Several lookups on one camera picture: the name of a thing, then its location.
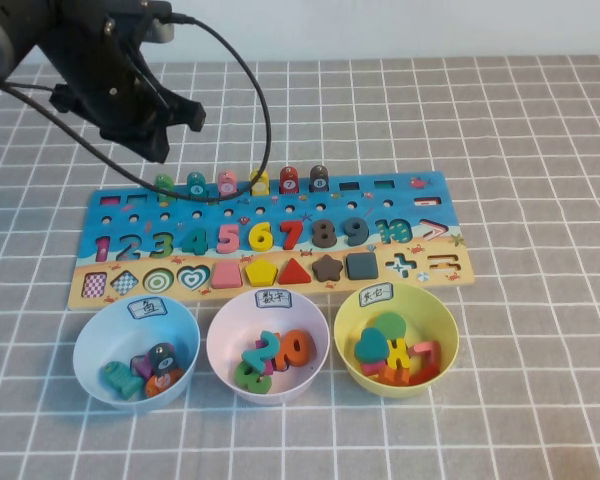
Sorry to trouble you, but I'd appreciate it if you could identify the teal striped fish piece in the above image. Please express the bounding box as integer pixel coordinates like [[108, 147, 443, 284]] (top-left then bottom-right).
[[98, 361, 145, 401]]

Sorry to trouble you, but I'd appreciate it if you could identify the green circle piece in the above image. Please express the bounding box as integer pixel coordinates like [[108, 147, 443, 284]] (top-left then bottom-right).
[[374, 312, 408, 346]]

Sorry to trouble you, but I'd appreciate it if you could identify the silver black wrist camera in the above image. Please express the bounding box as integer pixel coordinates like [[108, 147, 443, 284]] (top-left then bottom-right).
[[129, 0, 176, 46]]

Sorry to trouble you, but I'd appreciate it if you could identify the teal heart piece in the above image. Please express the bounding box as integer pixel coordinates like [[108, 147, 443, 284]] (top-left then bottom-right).
[[354, 327, 391, 364]]

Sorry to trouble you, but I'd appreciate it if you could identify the red fish piece number seven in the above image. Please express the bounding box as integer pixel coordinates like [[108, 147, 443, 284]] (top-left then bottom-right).
[[278, 165, 300, 195]]

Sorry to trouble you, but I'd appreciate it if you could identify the brown star piece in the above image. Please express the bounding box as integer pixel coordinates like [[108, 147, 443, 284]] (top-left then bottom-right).
[[311, 253, 344, 283]]

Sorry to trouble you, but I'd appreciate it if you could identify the yellow plastic bowl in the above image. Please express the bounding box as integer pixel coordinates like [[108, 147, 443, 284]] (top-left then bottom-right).
[[333, 283, 460, 400]]

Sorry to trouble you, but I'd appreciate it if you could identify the pink sign piece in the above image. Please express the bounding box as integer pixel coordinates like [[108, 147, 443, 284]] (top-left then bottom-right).
[[407, 340, 442, 369]]

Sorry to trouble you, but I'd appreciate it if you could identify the teal number two piece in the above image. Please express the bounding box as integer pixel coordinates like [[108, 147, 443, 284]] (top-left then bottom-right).
[[241, 330, 280, 375]]

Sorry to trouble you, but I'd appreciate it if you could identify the pink plastic bowl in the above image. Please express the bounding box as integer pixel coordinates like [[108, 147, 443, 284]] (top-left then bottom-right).
[[206, 289, 331, 406]]

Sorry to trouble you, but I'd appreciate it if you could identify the green number three piece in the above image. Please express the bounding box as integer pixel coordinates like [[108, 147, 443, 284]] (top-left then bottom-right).
[[234, 360, 273, 395]]

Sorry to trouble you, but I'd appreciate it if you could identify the green wooden fish piece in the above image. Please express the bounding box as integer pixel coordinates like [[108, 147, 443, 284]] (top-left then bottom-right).
[[153, 173, 176, 204]]

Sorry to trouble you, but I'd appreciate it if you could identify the grey checked tablecloth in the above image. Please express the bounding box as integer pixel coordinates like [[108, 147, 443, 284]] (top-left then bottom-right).
[[0, 54, 600, 480]]

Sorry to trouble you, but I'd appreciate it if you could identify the orange number ten piece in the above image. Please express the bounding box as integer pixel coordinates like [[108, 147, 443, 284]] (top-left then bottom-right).
[[274, 328, 315, 369]]

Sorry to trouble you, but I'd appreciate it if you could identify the thick black camera cable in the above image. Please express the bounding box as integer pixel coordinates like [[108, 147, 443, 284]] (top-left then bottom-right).
[[0, 12, 273, 480]]

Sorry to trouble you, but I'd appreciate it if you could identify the yellow sign piece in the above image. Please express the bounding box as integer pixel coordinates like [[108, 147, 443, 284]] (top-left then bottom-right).
[[385, 337, 412, 371]]

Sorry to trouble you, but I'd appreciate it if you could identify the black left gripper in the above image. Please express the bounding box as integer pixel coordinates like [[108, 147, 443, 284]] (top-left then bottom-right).
[[48, 43, 207, 165]]

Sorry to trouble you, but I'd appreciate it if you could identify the white handwritten paper label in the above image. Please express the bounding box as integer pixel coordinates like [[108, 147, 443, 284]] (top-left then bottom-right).
[[128, 298, 170, 320], [256, 288, 294, 309], [359, 283, 394, 305]]

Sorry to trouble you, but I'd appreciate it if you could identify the teal fish piece number four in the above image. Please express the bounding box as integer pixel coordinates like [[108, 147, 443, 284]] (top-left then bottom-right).
[[186, 171, 207, 200]]

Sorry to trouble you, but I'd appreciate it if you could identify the orange sign piece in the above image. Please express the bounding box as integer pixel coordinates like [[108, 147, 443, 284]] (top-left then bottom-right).
[[377, 366, 411, 386]]

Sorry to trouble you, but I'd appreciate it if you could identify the pink number five piece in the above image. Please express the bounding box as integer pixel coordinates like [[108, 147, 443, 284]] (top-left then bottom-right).
[[215, 223, 241, 254]]

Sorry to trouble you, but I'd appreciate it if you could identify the yellow pentagon piece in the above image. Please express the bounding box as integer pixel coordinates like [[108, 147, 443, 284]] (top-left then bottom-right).
[[244, 259, 279, 288]]

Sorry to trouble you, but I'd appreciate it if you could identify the colourful wooden puzzle board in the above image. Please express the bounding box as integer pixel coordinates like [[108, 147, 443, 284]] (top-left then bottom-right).
[[67, 171, 476, 311]]

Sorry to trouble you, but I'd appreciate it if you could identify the purple wooden fish piece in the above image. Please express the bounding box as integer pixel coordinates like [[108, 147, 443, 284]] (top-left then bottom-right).
[[132, 354, 156, 379]]

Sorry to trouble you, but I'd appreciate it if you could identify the pink trapezoid piece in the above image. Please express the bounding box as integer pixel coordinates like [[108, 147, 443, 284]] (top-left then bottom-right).
[[210, 263, 244, 290]]

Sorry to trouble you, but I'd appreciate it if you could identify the brown fish piece number eight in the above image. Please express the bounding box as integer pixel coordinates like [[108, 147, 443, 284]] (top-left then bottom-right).
[[309, 164, 330, 194]]

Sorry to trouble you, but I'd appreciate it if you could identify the grey square piece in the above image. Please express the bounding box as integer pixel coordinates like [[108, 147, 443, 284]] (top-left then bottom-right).
[[346, 252, 379, 281]]

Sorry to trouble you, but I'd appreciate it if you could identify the light blue plastic bowl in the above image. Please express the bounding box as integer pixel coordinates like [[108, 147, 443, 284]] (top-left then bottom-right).
[[72, 295, 202, 412]]

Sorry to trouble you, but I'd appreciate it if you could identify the red triangle piece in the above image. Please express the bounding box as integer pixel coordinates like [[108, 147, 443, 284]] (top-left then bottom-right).
[[278, 258, 313, 285]]

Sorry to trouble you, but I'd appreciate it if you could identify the grey fish piece number nine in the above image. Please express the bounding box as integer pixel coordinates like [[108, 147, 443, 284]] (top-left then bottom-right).
[[147, 342, 176, 376]]

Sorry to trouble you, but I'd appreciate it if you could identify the orange wooden fish piece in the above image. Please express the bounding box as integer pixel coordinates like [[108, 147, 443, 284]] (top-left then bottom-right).
[[144, 367, 184, 399]]

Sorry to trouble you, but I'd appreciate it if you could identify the yellow number six piece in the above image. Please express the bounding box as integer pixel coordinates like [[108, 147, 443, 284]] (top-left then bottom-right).
[[248, 222, 274, 253]]

